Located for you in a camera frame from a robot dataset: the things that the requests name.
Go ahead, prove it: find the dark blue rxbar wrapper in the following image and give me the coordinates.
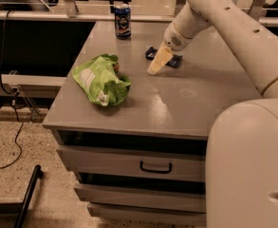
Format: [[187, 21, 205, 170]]
[[145, 47, 182, 68]]

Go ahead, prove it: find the black power cable left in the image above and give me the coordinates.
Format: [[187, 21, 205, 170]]
[[0, 9, 25, 170]]

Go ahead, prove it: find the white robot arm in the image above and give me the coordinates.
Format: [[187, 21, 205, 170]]
[[148, 0, 278, 228]]

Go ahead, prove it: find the green chip bag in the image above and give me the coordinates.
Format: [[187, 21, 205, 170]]
[[71, 54, 131, 106]]

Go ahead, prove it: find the black drawer handle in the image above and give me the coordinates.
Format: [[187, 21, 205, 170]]
[[139, 161, 173, 174]]

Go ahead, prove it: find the grey drawer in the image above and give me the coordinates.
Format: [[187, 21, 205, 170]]
[[87, 203, 206, 226], [74, 183, 206, 213], [57, 145, 205, 182]]

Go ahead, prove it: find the grey drawer cabinet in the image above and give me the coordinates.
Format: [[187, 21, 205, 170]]
[[42, 20, 263, 228]]

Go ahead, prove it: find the bottom grey drawer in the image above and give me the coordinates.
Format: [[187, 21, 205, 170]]
[[87, 203, 206, 226]]

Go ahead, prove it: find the black metal leg left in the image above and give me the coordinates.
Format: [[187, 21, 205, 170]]
[[13, 165, 43, 228]]

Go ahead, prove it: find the middle grey drawer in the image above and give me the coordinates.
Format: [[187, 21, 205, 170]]
[[74, 183, 206, 213]]

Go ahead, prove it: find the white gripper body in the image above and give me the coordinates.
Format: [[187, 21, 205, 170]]
[[163, 23, 192, 51]]

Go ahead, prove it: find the grey metal railing frame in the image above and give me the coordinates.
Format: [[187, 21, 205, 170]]
[[0, 0, 278, 28]]

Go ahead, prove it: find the top grey drawer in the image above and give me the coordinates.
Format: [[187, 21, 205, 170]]
[[57, 145, 205, 182]]

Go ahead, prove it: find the blue soda can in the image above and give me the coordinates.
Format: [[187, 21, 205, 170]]
[[114, 3, 131, 39]]

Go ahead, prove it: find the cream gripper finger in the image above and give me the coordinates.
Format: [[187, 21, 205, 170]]
[[147, 46, 173, 75]]

